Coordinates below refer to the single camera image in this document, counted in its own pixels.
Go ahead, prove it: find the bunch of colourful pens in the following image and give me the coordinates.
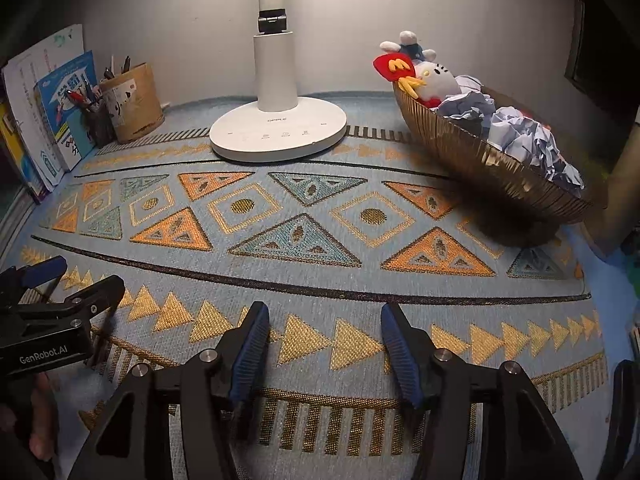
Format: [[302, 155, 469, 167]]
[[65, 77, 108, 111]]

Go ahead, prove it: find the amber ribbed glass bowl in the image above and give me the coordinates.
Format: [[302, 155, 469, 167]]
[[391, 82, 596, 226]]

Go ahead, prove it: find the person's left hand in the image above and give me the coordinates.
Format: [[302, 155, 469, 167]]
[[0, 374, 58, 463]]

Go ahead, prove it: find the bunch of dark pens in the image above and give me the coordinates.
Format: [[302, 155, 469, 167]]
[[102, 55, 133, 81]]

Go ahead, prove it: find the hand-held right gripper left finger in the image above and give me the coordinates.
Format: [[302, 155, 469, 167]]
[[66, 301, 272, 480]]

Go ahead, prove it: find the patterned blue woven mat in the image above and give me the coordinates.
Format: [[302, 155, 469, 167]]
[[0, 92, 616, 480]]

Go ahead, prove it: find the black mesh pen holder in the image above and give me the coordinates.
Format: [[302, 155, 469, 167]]
[[80, 97, 118, 150]]

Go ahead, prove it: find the white desk lamp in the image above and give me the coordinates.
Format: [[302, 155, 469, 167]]
[[209, 0, 348, 163]]

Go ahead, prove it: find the black monitor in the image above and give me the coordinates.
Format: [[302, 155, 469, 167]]
[[564, 0, 640, 106]]

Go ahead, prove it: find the white paper book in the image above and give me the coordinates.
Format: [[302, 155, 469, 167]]
[[2, 24, 85, 193]]

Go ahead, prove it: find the pile of paper balls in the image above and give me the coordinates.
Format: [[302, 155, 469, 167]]
[[435, 75, 586, 198]]

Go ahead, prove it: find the yellow book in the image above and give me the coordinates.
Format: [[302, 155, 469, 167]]
[[0, 100, 46, 203]]

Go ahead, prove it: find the white cat plush toy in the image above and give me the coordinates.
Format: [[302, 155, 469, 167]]
[[372, 52, 463, 110]]

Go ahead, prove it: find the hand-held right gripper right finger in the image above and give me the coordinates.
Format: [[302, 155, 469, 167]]
[[380, 301, 584, 480]]

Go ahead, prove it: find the bamboo pen holder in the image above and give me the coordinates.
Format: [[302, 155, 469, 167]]
[[99, 62, 166, 144]]

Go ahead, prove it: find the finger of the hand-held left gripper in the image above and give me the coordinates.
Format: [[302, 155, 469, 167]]
[[50, 275, 127, 321], [0, 255, 68, 307]]

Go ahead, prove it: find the blue white plush toy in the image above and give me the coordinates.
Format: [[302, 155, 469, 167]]
[[379, 30, 438, 63]]

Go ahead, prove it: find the blue cover book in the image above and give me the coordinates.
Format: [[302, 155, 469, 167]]
[[34, 51, 98, 172]]

